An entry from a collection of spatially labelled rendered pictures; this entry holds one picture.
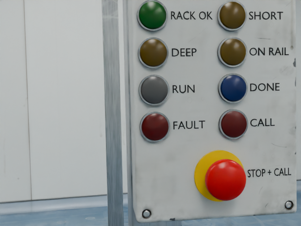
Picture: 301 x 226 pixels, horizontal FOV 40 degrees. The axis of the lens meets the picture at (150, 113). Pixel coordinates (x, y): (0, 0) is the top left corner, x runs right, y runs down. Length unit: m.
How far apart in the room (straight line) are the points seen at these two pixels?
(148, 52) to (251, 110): 0.12
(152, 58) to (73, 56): 3.55
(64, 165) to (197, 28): 3.61
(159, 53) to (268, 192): 0.18
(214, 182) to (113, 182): 1.22
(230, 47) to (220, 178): 0.13
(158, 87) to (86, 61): 3.55
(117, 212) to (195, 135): 1.23
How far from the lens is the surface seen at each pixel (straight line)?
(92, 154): 3.97
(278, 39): 0.44
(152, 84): 0.40
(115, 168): 1.59
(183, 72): 0.41
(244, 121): 0.42
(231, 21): 0.42
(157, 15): 0.40
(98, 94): 3.93
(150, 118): 0.40
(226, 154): 0.42
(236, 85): 0.42
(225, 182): 0.40
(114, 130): 1.57
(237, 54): 0.42
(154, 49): 0.40
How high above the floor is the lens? 1.08
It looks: 3 degrees down
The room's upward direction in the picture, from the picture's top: 1 degrees counter-clockwise
